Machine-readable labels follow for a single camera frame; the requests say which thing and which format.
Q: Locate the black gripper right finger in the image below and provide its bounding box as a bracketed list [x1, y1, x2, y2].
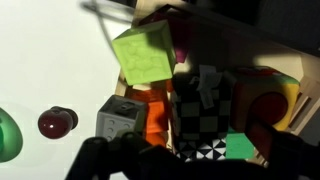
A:
[245, 116, 281, 159]

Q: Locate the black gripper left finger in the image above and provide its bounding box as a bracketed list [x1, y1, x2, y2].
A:
[133, 111, 148, 138]

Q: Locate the grey block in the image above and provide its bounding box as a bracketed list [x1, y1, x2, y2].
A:
[95, 94, 148, 143]

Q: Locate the yellow green block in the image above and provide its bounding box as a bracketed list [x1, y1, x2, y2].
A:
[111, 19, 177, 87]

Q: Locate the wooden box tray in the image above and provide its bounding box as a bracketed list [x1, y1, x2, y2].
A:
[114, 0, 320, 168]

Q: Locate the orange block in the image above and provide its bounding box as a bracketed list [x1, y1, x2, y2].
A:
[128, 84, 171, 147]

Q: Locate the yellow cube with orange circle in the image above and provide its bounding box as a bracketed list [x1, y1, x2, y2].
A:
[231, 66, 301, 134]

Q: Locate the black white checkered block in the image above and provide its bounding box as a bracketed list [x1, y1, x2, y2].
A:
[169, 64, 234, 148]

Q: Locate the black white triangle cube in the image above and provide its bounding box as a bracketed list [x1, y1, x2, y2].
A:
[174, 138, 228, 163]

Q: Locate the magenta block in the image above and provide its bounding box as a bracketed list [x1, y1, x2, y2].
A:
[166, 19, 192, 64]

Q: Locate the dark red toy plum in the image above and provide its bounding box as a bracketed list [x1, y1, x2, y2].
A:
[37, 105, 79, 140]

